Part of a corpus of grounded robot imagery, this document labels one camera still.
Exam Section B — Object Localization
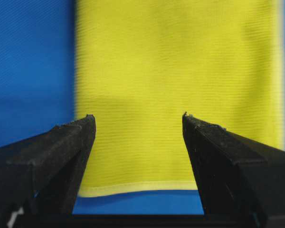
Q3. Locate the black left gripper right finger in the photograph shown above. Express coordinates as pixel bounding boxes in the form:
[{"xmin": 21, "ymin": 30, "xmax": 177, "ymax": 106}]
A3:
[{"xmin": 182, "ymin": 114, "xmax": 285, "ymax": 228}]

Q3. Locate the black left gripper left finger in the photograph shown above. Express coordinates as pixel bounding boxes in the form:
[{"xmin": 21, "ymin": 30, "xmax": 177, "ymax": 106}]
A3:
[{"xmin": 0, "ymin": 114, "xmax": 96, "ymax": 228}]

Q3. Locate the yellow-green microfiber towel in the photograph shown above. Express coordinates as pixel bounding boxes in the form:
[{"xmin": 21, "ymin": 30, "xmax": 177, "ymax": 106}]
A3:
[{"xmin": 75, "ymin": 0, "xmax": 285, "ymax": 197}]

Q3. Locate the blue table cloth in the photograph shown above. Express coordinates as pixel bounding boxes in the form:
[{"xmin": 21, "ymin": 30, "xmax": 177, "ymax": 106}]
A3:
[{"xmin": 0, "ymin": 0, "xmax": 285, "ymax": 216}]

